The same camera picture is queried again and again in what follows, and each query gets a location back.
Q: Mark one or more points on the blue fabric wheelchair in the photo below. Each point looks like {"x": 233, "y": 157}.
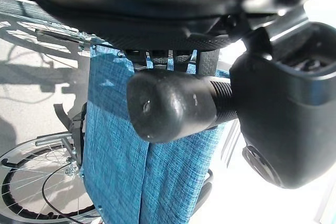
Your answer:
{"x": 113, "y": 142}

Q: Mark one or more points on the spoked wheelchair rear wheel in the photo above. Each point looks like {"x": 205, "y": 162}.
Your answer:
{"x": 71, "y": 169}

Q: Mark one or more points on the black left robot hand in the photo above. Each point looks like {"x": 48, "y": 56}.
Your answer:
{"x": 162, "y": 16}

